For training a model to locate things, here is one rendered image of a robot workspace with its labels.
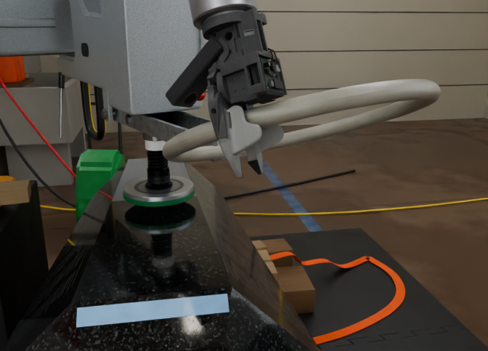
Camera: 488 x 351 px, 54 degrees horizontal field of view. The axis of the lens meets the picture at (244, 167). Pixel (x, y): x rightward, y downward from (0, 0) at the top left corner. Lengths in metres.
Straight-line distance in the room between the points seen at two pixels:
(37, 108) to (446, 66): 5.50
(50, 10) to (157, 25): 0.65
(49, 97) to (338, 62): 3.99
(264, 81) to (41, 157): 3.85
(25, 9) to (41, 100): 2.34
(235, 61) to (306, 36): 5.95
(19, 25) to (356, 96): 1.38
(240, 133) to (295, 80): 5.96
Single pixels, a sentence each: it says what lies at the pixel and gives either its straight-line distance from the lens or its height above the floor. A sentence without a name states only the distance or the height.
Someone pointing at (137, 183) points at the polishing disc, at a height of 0.86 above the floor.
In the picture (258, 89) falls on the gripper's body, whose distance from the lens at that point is 0.61.
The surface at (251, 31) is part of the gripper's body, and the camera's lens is 0.64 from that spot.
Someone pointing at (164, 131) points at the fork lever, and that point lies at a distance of 1.24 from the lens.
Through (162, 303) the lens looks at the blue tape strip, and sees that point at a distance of 1.03.
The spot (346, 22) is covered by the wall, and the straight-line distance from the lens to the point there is 6.75.
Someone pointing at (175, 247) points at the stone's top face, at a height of 0.81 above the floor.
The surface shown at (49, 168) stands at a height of 0.16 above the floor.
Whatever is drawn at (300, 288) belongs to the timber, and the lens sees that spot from 2.35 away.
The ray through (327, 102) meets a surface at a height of 1.24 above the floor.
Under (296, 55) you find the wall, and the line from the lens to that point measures 6.54.
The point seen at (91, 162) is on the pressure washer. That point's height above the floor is 0.53.
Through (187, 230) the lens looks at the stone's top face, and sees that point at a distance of 1.31.
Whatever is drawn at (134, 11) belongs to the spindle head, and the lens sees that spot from 1.30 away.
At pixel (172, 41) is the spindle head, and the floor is 1.30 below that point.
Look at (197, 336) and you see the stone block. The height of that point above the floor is 0.74.
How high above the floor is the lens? 1.34
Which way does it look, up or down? 17 degrees down
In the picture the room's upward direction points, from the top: straight up
